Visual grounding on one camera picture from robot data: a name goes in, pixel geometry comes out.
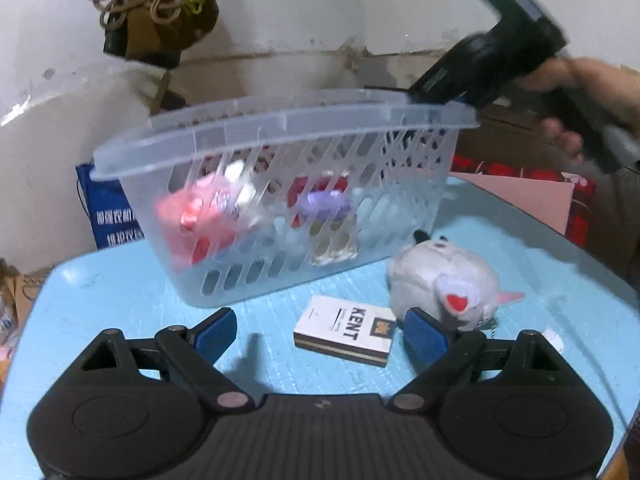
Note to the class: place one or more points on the blue bag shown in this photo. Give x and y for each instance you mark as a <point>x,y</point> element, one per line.
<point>107,210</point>

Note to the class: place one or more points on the dark wooden headboard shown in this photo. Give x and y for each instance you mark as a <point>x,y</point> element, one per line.
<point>520,142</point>

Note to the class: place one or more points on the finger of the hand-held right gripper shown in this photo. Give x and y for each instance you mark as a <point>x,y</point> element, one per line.
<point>402,141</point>

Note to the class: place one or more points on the brown cardboard box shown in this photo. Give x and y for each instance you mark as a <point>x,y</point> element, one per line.
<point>22,290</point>

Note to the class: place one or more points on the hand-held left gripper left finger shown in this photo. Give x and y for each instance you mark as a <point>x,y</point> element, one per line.
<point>217,334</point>

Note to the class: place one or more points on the pink paper sheet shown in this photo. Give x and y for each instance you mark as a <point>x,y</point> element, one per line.
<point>525,200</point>

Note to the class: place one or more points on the purple-capped clear bottle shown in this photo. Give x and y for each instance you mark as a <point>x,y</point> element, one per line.
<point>325,205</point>

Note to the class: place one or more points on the brown wooden stick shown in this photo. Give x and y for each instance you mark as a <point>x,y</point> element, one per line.
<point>161,90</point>

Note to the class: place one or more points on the grey plush toy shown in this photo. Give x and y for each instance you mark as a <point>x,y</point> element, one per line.
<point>450,270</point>

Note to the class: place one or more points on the clear plastic basket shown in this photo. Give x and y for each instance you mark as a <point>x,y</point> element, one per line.
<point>280,121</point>

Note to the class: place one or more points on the brown hanging bag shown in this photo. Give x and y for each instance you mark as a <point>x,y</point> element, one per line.
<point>155,35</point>

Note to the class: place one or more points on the red plaid blanket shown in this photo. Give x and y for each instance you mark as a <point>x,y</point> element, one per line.
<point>582,210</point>

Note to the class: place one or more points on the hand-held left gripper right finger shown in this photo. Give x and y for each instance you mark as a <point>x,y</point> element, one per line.
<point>424,337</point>

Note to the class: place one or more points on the white cigarette pack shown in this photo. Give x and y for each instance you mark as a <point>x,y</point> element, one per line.
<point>345,330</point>

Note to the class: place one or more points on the person's right hand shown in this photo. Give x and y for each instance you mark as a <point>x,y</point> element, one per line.
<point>595,90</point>

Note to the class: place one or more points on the white small bottle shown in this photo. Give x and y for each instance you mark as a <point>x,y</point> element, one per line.
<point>245,195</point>

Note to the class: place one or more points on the red small box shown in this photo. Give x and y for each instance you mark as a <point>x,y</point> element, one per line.
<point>300,187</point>

